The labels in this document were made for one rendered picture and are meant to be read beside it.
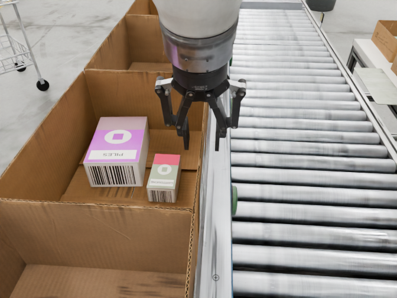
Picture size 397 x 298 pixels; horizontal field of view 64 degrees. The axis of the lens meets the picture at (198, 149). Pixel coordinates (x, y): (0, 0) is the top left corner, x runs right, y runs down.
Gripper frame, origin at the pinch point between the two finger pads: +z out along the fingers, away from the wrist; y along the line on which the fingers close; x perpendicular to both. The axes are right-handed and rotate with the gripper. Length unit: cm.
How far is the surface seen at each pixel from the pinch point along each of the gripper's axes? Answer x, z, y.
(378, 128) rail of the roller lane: 32, 41, 57
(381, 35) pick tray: 98, 58, 80
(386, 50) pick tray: 87, 58, 80
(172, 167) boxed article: -2.3, 8.9, -6.0
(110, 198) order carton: -9.3, 10.6, -18.0
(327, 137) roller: 26, 39, 39
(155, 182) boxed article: -6.6, 7.4, -8.9
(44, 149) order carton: -4.5, 0.0, -28.5
